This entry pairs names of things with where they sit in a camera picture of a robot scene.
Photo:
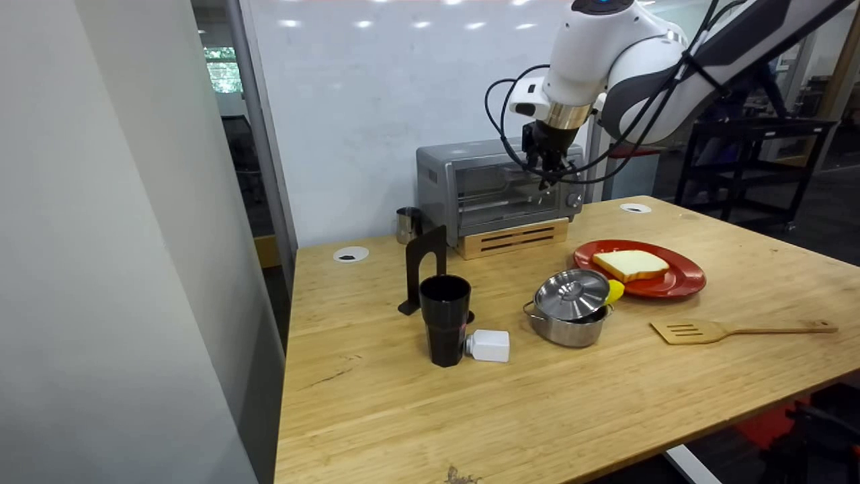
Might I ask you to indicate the stainless steel pot lid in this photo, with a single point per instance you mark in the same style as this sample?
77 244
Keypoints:
568 293

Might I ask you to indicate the black metal frame cart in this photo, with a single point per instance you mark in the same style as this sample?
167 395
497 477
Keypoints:
763 123

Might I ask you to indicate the silver toaster oven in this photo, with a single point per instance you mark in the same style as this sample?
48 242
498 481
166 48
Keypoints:
437 189

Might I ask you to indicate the white bread slice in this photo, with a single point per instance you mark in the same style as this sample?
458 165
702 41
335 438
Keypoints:
632 264

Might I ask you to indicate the wooden slotted spatula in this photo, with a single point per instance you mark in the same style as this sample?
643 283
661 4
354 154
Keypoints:
687 330

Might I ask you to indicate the yellow lemon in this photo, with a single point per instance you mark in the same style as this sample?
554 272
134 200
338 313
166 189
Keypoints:
618 290

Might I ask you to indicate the black plastic tumbler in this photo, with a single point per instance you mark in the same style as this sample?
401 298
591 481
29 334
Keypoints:
446 324

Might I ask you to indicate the slotted wooden oven stand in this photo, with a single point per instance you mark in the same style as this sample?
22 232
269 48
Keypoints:
515 239

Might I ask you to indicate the white table grommet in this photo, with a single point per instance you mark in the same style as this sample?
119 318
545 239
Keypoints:
350 252
636 207

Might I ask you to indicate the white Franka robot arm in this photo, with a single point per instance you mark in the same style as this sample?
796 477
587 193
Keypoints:
619 53

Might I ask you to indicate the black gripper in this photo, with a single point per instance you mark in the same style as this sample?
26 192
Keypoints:
546 145

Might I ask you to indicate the black hook stand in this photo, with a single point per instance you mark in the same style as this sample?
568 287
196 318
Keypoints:
413 268

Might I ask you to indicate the small dark metal cup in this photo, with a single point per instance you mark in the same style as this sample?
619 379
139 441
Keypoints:
404 224

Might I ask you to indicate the small white box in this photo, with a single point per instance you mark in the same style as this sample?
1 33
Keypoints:
487 345

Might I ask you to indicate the red round plate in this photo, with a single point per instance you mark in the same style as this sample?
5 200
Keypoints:
674 283

